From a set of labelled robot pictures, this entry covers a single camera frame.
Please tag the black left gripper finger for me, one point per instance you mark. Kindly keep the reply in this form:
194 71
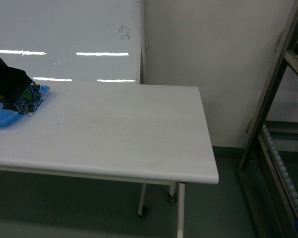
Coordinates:
13 82

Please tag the red mushroom push button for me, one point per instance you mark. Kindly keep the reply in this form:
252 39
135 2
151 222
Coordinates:
28 102

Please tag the blue plastic tray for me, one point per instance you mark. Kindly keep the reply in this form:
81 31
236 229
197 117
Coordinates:
7 118

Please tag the white table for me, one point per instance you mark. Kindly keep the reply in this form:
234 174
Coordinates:
115 131

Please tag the metal roller rack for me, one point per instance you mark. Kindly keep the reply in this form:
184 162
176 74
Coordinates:
281 190

